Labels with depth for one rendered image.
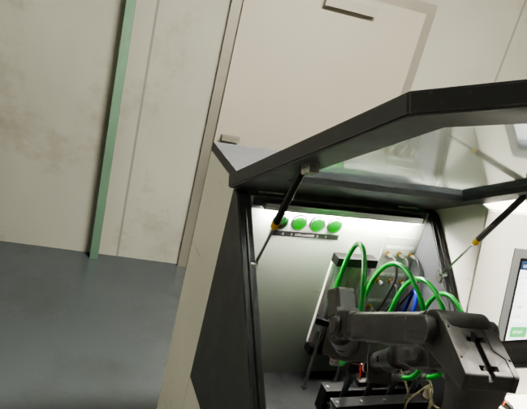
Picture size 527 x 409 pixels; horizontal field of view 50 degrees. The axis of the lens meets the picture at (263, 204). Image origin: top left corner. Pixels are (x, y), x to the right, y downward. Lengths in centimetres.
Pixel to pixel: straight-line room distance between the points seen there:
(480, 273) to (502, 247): 10
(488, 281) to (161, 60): 258
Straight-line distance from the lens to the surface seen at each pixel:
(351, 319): 112
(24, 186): 407
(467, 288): 180
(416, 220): 182
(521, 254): 188
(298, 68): 380
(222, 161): 170
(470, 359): 77
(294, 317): 183
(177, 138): 386
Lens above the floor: 197
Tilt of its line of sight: 20 degrees down
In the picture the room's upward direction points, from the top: 14 degrees clockwise
